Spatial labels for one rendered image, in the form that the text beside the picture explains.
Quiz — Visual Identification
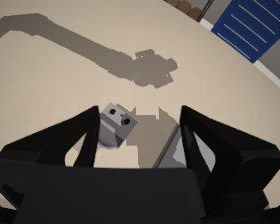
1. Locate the dark grey cylinder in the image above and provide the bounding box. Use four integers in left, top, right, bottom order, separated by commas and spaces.
98, 135, 115, 149

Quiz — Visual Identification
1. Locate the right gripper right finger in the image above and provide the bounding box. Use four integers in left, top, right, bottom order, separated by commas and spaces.
180, 105, 280, 218

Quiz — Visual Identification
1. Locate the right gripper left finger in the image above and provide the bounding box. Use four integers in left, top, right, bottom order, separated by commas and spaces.
0, 106, 101, 167

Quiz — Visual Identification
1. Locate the grey l-shaped metal bracket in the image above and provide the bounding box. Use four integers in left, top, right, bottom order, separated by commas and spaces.
99, 102, 137, 149

